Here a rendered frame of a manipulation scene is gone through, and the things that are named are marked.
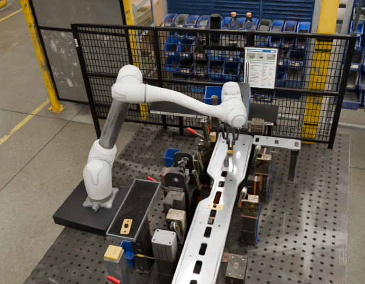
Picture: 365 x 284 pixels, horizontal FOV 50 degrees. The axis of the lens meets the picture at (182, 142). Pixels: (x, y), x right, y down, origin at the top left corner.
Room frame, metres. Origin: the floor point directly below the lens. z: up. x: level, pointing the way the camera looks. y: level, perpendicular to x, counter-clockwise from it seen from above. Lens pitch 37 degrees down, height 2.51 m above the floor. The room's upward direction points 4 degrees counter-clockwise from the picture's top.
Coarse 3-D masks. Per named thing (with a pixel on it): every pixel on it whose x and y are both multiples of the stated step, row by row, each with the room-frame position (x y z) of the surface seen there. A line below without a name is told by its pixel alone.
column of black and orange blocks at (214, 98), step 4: (212, 96) 2.20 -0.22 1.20; (216, 96) 2.20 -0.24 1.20; (212, 100) 2.19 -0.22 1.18; (216, 100) 2.18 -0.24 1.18; (212, 104) 2.19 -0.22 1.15; (216, 104) 2.18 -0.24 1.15; (212, 120) 2.19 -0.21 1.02; (216, 120) 2.18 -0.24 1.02; (212, 124) 2.19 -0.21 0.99; (216, 124) 2.18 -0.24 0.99; (212, 128) 2.19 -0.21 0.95; (216, 128) 2.18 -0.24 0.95; (216, 132) 2.18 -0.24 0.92; (216, 136) 2.18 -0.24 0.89; (216, 140) 2.18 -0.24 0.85
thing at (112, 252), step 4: (108, 248) 1.07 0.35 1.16; (112, 248) 1.07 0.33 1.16; (116, 248) 1.07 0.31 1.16; (120, 248) 1.07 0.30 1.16; (108, 252) 1.05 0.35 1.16; (112, 252) 1.05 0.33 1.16; (116, 252) 1.05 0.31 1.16; (120, 252) 1.05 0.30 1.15; (104, 256) 1.04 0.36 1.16; (108, 256) 1.03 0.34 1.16; (112, 256) 1.03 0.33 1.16; (116, 256) 1.03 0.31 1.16
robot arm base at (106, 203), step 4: (112, 188) 1.86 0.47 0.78; (116, 188) 1.86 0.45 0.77; (112, 192) 1.79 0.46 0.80; (116, 192) 1.83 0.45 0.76; (108, 196) 1.75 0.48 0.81; (112, 196) 1.78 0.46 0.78; (88, 200) 1.76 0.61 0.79; (92, 200) 1.73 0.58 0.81; (96, 200) 1.72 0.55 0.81; (100, 200) 1.72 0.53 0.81; (104, 200) 1.73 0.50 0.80; (108, 200) 1.74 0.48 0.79; (112, 200) 1.75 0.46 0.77; (84, 204) 1.73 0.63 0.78; (88, 204) 1.73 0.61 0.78; (92, 204) 1.72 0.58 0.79; (96, 204) 1.71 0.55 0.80; (100, 204) 1.71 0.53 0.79; (104, 204) 1.72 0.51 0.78; (108, 204) 1.72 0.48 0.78; (92, 208) 1.67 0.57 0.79; (96, 208) 1.68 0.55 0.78; (108, 208) 1.69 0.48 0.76
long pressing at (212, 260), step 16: (224, 144) 1.94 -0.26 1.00; (240, 144) 1.93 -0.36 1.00; (240, 160) 1.78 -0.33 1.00; (240, 176) 1.64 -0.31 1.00; (224, 192) 1.52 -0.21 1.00; (208, 208) 1.41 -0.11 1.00; (224, 208) 1.40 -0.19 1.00; (192, 224) 1.31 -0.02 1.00; (208, 224) 1.30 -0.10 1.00; (224, 224) 1.30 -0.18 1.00; (192, 240) 1.21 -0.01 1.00; (208, 240) 1.21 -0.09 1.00; (224, 240) 1.20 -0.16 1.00; (192, 256) 1.12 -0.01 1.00; (208, 256) 1.11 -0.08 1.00; (176, 272) 1.04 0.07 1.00; (192, 272) 1.04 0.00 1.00; (208, 272) 1.03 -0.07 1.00
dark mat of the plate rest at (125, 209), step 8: (136, 184) 1.46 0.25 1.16; (144, 184) 1.46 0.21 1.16; (152, 184) 1.45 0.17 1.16; (136, 192) 1.40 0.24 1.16; (144, 192) 1.40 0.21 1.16; (152, 192) 1.40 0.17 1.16; (128, 200) 1.35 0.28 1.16; (136, 200) 1.35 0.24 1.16; (144, 200) 1.35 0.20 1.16; (128, 208) 1.30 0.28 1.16; (136, 208) 1.29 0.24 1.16; (144, 208) 1.29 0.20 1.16; (120, 216) 1.25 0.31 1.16; (128, 216) 1.25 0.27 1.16; (136, 216) 1.24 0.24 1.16; (112, 224) 1.21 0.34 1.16; (120, 224) 1.20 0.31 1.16; (136, 224) 1.20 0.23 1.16; (112, 232) 1.16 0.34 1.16; (120, 232) 1.16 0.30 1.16; (136, 232) 1.15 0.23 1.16
